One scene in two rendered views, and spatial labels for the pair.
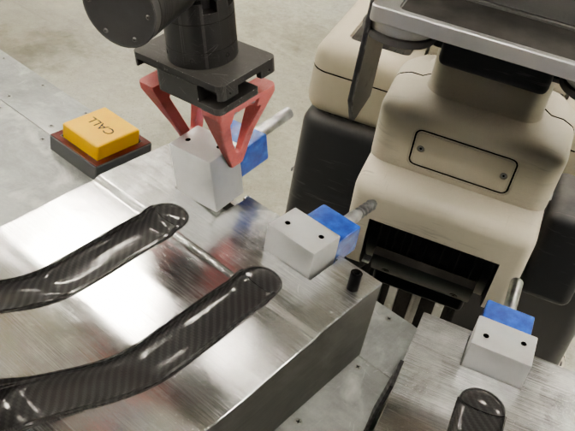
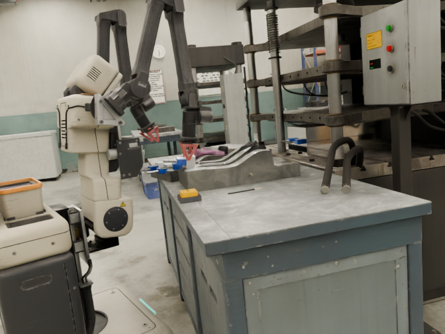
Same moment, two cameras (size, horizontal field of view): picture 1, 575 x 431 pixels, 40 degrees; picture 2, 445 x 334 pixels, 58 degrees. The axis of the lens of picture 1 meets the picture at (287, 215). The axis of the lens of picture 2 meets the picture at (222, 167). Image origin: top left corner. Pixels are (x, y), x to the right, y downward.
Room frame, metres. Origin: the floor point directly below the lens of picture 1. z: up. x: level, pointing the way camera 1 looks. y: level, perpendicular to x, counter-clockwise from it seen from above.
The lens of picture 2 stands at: (1.73, 1.34, 1.15)
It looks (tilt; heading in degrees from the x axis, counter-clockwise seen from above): 9 degrees down; 223
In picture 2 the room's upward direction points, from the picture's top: 6 degrees counter-clockwise
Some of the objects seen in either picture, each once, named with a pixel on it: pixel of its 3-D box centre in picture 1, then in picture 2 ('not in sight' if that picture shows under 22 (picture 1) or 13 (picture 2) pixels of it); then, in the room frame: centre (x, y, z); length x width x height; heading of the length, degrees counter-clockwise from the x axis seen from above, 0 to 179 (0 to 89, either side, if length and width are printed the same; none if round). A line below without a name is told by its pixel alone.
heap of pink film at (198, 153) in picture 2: not in sight; (201, 153); (0.24, -0.18, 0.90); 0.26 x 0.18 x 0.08; 164
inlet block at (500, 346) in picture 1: (504, 326); (159, 170); (0.51, -0.21, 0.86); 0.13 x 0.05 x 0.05; 164
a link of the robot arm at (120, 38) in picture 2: not in sight; (123, 59); (0.54, -0.34, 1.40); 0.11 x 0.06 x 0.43; 76
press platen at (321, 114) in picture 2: not in sight; (341, 120); (-0.70, 0.16, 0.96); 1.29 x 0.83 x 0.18; 57
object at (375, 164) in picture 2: not in sight; (341, 151); (-0.70, 0.15, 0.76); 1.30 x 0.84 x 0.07; 57
